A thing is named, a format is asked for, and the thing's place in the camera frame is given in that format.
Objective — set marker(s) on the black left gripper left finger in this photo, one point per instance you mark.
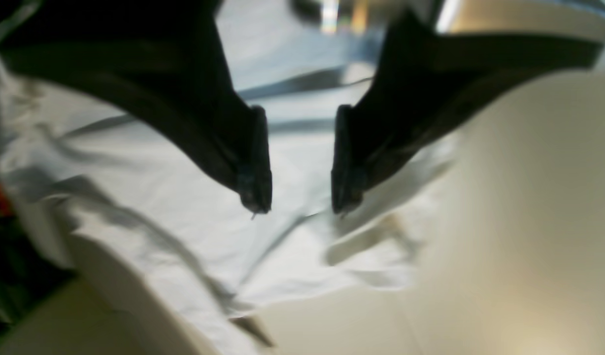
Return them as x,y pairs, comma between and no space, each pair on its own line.
161,61

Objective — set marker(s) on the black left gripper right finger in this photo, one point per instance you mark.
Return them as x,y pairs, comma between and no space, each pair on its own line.
426,86

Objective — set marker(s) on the white t-shirt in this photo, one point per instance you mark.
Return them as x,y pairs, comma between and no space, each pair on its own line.
127,187

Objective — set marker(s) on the black bin with tools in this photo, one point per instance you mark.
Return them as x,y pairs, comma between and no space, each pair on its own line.
26,277

